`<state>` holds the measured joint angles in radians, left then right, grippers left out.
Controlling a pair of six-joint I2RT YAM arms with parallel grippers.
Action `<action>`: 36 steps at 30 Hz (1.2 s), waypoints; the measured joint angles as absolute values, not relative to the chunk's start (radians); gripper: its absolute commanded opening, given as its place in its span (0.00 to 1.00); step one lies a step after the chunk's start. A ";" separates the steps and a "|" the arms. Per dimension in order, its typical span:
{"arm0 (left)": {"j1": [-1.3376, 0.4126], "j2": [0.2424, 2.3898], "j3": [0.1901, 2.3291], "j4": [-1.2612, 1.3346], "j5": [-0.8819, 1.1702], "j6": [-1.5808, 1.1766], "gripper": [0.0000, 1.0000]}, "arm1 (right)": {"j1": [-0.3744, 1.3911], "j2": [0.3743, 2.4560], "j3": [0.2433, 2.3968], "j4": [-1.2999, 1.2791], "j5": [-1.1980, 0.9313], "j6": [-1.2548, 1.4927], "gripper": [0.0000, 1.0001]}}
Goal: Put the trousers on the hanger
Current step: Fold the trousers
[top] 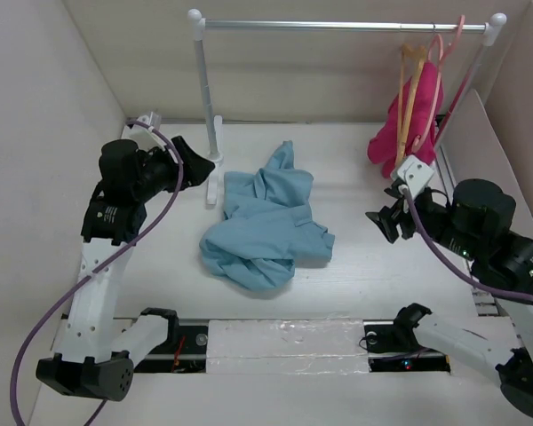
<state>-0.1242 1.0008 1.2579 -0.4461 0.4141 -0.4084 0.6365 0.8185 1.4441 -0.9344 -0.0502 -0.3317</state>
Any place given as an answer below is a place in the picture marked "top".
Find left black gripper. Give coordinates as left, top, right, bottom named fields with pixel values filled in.
left=132, top=136, right=213, bottom=201

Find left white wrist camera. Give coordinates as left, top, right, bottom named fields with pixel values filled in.
left=122, top=111, right=165, bottom=152

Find pink plastic clothes hanger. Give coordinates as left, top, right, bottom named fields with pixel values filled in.
left=411, top=14, right=465, bottom=154

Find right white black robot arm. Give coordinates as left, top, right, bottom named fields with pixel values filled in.
left=364, top=178, right=533, bottom=418

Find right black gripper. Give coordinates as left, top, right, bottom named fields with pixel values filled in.
left=363, top=183, right=480, bottom=259

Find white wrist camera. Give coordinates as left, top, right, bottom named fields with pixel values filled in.
left=122, top=111, right=165, bottom=152
left=391, top=154, right=434, bottom=199

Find light blue trousers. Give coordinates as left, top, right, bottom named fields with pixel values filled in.
left=199, top=141, right=335, bottom=292

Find wooden clothes hanger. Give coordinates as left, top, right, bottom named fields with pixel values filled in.
left=394, top=43, right=427, bottom=167

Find white metal clothes rack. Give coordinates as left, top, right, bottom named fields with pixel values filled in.
left=187, top=9, right=507, bottom=207

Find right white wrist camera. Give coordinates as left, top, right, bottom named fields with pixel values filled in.
left=391, top=154, right=434, bottom=199

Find magenta pink garment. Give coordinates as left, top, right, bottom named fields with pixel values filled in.
left=367, top=61, right=437, bottom=179

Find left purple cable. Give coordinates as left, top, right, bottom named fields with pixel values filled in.
left=9, top=119, right=188, bottom=426

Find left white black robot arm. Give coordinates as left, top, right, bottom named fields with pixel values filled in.
left=36, top=136, right=215, bottom=401

